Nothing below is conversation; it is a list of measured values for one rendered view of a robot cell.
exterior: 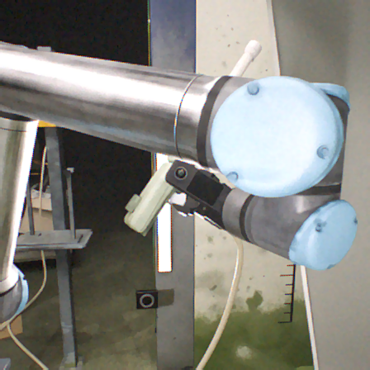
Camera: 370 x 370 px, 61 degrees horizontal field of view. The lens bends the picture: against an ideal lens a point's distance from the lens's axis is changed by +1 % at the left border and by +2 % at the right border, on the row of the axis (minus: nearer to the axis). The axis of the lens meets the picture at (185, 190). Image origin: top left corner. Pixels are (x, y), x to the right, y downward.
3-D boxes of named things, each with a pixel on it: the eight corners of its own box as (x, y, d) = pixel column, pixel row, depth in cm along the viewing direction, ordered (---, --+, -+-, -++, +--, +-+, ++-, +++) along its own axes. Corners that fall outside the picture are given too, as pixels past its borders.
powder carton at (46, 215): (23, 214, 313) (32, 177, 309) (68, 224, 327) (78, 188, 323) (9, 230, 262) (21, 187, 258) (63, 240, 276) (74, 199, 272)
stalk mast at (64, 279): (78, 360, 176) (54, 49, 144) (75, 368, 170) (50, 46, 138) (67, 361, 175) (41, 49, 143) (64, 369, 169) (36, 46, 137)
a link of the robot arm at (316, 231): (367, 191, 38) (359, 268, 39) (286, 178, 48) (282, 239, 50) (316, 200, 33) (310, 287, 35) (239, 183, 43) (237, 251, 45)
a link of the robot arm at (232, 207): (229, 228, 44) (261, 172, 45) (209, 220, 48) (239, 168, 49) (264, 254, 48) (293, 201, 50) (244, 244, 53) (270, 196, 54)
